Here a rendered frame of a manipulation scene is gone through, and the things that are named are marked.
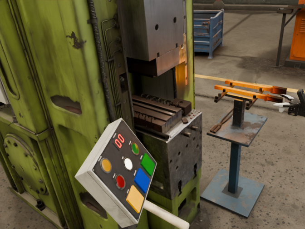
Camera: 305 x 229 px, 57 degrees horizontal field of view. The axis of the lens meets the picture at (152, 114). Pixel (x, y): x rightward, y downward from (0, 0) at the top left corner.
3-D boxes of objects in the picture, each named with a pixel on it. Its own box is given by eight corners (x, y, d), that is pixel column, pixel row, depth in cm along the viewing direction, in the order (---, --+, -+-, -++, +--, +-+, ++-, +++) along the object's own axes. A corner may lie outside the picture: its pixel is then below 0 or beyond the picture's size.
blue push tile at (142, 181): (150, 180, 119) (140, 167, 117) (145, 193, 113) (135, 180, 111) (146, 181, 120) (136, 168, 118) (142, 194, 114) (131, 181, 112)
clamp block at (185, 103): (192, 110, 179) (192, 101, 176) (184, 116, 174) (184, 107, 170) (176, 106, 186) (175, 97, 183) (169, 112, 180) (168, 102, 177)
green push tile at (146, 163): (155, 164, 128) (145, 152, 125) (151, 175, 122) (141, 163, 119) (152, 165, 129) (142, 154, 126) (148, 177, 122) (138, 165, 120)
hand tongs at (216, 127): (244, 97, 238) (244, 96, 238) (249, 98, 236) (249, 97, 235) (209, 131, 200) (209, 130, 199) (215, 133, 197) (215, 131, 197)
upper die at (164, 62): (179, 63, 153) (179, 46, 149) (157, 77, 140) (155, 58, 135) (123, 53, 177) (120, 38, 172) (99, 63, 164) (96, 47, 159)
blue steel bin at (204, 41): (223, 46, 576) (224, 8, 539) (211, 59, 516) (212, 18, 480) (169, 42, 627) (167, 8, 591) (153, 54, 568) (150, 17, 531)
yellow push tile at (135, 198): (144, 197, 111) (133, 184, 109) (139, 212, 105) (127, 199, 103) (140, 198, 112) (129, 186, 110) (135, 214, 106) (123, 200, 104)
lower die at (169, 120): (181, 119, 171) (181, 107, 167) (162, 135, 158) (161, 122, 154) (130, 103, 195) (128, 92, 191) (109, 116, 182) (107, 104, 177)
